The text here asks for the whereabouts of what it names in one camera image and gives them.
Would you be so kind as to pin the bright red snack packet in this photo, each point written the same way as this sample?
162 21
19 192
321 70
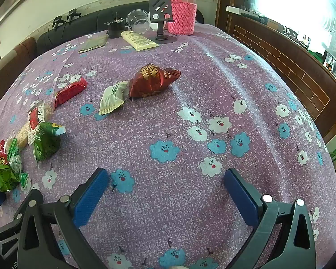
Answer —
70 91

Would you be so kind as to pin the green peas snack bag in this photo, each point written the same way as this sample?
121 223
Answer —
2 178

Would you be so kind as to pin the brown wooden panelling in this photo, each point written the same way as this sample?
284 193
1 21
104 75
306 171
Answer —
282 50

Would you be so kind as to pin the dark red snack bag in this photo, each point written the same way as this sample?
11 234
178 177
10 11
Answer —
151 84

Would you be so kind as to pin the green bag with yellow label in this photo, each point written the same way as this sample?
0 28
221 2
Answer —
46 145

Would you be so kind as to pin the cream tube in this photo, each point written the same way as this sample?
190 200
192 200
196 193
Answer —
138 40

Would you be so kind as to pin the clear packet with green stripes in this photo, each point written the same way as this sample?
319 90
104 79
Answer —
15 162

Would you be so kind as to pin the small black box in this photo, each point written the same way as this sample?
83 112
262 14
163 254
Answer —
114 30

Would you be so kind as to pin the small red snack packet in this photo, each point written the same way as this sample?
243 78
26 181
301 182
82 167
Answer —
0 150

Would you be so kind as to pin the black leather sofa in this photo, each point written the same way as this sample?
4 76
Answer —
95 19

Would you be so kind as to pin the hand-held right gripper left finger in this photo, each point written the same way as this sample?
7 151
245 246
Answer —
91 193

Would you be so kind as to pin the white lidded cup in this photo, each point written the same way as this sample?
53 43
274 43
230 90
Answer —
138 19

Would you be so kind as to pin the white shelf board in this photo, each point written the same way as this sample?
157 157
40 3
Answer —
238 9

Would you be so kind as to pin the white and green snack packet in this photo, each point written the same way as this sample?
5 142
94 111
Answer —
112 98

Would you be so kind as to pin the cracker packet with red label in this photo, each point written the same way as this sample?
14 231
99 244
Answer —
35 119

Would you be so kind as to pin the framed wall picture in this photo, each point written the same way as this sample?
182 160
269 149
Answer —
16 0

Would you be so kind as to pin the grey-green flat packet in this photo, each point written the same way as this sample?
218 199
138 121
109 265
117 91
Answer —
93 43

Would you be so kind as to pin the black phone stand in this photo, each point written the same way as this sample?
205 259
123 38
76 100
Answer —
159 8

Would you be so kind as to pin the black device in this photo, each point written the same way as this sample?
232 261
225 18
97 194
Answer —
57 22
72 15

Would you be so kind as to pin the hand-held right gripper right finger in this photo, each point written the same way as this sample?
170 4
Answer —
240 199

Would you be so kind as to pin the brown armchair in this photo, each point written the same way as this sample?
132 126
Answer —
16 58

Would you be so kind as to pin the pink box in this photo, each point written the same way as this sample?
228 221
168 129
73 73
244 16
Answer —
183 16

